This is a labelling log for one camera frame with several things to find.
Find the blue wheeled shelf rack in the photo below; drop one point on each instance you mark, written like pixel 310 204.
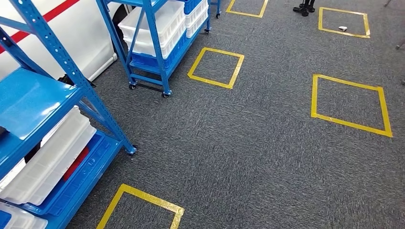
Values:
pixel 158 47

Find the red part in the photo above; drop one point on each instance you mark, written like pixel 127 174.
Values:
pixel 76 164

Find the blue metal shelf rack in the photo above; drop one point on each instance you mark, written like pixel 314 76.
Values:
pixel 31 101

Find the blue plastic bin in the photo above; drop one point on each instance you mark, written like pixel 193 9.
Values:
pixel 167 58
pixel 91 164

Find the yellow floor tape square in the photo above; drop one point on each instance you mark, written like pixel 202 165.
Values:
pixel 142 197

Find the black tripod stand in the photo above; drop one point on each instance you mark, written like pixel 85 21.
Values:
pixel 304 9

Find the white car red stripe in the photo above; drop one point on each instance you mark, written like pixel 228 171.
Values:
pixel 79 34

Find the small white floor object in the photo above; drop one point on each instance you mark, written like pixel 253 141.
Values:
pixel 342 28

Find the steel frame table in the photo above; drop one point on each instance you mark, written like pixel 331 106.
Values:
pixel 399 44

